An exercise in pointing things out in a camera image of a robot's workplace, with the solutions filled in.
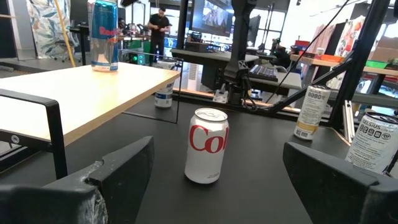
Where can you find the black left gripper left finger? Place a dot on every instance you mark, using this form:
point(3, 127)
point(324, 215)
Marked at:
point(118, 186)

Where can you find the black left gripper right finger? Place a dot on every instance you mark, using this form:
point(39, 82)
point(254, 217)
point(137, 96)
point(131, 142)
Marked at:
point(342, 193)

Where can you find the white Celsius can yellow base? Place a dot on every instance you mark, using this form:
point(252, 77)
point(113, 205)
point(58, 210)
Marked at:
point(311, 112)

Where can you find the Celsius Arctic Vibe can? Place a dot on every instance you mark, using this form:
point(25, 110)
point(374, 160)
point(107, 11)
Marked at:
point(163, 96)
point(371, 146)

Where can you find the blue Red Bull can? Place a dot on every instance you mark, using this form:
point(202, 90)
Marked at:
point(104, 31)

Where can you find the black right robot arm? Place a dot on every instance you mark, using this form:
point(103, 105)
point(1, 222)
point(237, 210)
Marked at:
point(241, 37)

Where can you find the aluminium extrusion bars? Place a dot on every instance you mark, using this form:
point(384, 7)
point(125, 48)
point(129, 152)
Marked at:
point(348, 119)

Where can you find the Diet Coke can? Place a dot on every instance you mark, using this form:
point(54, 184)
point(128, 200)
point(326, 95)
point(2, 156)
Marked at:
point(205, 155)

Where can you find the black table mat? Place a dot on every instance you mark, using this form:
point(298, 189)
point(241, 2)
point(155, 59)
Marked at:
point(248, 174)

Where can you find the grey desk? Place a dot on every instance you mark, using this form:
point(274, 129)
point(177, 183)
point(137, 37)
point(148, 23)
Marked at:
point(289, 82)
point(202, 55)

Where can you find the wooden workbench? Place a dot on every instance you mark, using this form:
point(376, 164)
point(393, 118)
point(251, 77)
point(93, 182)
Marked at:
point(342, 63)

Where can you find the computer keyboard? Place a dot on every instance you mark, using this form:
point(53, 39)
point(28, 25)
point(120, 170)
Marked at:
point(263, 73)

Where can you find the yellow pole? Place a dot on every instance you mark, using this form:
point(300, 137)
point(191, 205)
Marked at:
point(65, 34)

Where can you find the person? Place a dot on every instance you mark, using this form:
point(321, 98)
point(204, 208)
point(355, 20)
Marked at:
point(158, 28)

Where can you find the leaf patterned panel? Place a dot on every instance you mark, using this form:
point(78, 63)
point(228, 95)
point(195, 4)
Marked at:
point(46, 28)

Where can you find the wall display screen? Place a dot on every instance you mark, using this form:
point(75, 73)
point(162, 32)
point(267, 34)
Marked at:
point(213, 17)

